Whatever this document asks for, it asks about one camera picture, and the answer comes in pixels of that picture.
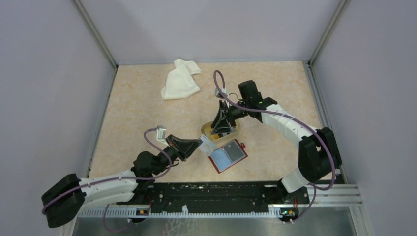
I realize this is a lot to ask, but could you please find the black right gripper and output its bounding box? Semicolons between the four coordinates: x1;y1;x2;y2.
211;100;250;135

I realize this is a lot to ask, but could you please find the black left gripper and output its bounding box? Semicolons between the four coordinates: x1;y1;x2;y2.
152;133;203;175

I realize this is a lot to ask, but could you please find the beige oval tray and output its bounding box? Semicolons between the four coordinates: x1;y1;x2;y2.
201;121;241;144

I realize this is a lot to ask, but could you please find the silver VIP card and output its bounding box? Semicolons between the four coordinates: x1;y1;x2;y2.
198;134;217;156

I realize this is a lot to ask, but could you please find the red card holder wallet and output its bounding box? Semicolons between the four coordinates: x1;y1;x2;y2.
209;139;248;174

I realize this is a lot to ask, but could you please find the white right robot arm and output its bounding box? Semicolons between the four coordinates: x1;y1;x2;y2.
211;80;342;203

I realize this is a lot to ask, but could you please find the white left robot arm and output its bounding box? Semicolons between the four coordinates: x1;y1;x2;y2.
41;135;205;228

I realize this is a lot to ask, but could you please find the white crumpled cloth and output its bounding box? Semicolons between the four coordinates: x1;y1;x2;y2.
160;59;202;100

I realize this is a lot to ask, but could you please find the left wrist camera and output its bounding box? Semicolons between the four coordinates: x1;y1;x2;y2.
156;125;168;145

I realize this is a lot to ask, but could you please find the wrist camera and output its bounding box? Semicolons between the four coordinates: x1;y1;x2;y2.
156;125;168;145
214;88;228;99

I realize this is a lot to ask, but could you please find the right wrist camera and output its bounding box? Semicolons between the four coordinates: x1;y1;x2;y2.
214;88;228;99

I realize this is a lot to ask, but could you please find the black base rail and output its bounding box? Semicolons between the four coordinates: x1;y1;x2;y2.
118;181;310;213

